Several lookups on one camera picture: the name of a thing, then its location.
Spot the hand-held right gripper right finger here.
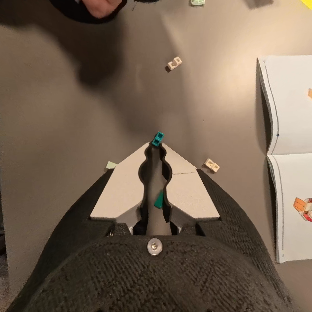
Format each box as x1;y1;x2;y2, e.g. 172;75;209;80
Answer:
159;143;221;232

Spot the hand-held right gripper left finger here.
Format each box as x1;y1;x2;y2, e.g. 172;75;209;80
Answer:
90;142;153;232

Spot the teal lego brick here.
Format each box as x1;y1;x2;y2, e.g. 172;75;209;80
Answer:
152;132;165;147

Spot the white lego brick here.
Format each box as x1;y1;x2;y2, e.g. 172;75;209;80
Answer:
203;158;220;173
167;56;183;72

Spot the lego instruction booklet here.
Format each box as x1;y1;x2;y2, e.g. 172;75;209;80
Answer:
257;55;312;264

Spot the person's left hand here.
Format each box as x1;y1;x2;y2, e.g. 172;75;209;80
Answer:
80;0;128;19

